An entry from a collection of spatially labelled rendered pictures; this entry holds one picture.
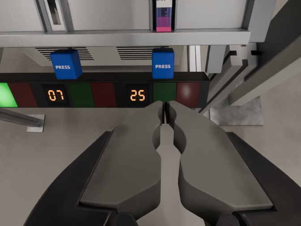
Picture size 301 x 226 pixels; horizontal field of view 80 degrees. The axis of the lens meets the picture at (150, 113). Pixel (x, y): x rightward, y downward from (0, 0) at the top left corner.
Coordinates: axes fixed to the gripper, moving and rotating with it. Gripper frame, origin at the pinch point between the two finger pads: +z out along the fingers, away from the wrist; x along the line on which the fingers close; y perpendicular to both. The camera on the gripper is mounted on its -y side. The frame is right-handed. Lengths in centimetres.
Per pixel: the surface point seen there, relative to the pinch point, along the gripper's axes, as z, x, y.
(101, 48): 67, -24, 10
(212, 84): 22.0, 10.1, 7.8
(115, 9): 9.4, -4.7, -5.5
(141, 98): 10.4, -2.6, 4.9
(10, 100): 10.4, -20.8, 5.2
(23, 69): 83, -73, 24
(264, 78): 47, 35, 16
